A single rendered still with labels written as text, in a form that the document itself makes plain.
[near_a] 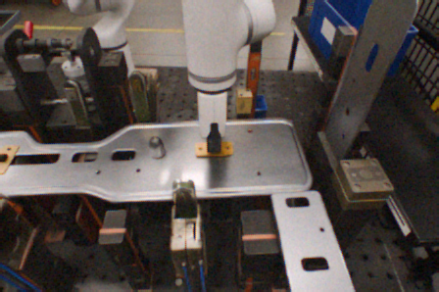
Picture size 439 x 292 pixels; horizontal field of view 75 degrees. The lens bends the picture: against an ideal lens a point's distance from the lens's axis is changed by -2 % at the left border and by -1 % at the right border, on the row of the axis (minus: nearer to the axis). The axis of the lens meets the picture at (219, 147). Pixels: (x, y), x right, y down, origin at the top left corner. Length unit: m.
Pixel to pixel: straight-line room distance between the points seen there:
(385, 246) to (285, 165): 0.45
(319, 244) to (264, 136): 0.28
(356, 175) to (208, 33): 0.36
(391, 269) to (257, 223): 0.48
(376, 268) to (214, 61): 0.70
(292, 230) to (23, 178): 0.55
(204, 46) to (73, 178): 0.39
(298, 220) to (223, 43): 0.34
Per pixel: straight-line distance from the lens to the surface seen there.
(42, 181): 0.70
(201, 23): 0.43
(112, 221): 0.59
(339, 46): 0.72
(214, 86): 0.48
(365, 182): 0.58
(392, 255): 0.97
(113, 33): 1.13
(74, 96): 0.76
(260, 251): 0.55
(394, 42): 0.52
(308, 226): 0.56
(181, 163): 0.63
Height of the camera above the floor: 1.48
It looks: 47 degrees down
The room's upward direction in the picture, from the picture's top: straight up
